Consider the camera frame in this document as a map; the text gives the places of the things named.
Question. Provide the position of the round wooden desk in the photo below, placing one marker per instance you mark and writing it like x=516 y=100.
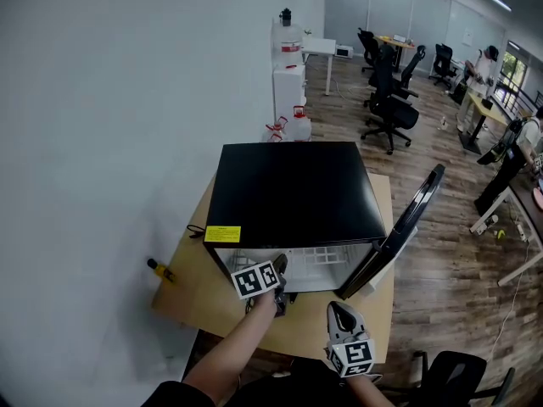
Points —
x=399 y=44

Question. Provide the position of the laptop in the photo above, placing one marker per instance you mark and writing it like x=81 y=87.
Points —
x=399 y=38

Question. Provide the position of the small yellow oil bottle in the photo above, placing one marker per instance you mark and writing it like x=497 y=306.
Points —
x=161 y=270

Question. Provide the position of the small yellow-green object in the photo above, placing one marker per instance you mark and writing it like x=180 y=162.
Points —
x=501 y=234

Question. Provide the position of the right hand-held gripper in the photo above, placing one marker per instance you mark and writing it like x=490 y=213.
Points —
x=355 y=356

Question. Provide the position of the white paper sheet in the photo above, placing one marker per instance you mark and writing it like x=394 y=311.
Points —
x=467 y=36

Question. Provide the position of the person's left forearm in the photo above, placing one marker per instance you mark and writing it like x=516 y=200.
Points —
x=231 y=354

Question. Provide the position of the yellow-top desk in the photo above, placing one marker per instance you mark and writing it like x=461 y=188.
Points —
x=488 y=110

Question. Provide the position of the white power strip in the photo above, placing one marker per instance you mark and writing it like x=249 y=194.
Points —
x=521 y=231

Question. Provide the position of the clear red-capped water jug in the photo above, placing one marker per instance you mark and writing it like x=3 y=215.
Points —
x=276 y=130
x=301 y=125

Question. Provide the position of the person's black clothing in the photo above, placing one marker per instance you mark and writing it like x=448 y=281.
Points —
x=292 y=386

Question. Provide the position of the person's right forearm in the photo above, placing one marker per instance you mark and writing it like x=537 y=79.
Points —
x=369 y=390

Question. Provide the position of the white-framed table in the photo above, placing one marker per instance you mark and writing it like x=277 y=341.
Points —
x=524 y=269

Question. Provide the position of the black office chair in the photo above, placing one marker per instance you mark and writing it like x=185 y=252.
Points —
x=443 y=62
x=456 y=375
x=388 y=100
x=411 y=68
x=368 y=47

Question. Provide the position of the white desk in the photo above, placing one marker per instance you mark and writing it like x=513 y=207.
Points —
x=319 y=46

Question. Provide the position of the white microwave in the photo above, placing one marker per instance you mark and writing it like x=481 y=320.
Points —
x=344 y=51

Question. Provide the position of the black mini fridge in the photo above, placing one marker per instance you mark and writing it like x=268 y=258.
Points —
x=292 y=185

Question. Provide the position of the large clear water jug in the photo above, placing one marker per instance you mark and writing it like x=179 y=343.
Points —
x=287 y=45

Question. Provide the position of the black bottle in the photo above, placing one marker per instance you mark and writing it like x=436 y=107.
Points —
x=286 y=16

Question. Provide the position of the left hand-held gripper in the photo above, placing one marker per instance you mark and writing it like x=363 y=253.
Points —
x=254 y=280

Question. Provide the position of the pink round object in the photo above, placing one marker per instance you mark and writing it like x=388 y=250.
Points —
x=538 y=198

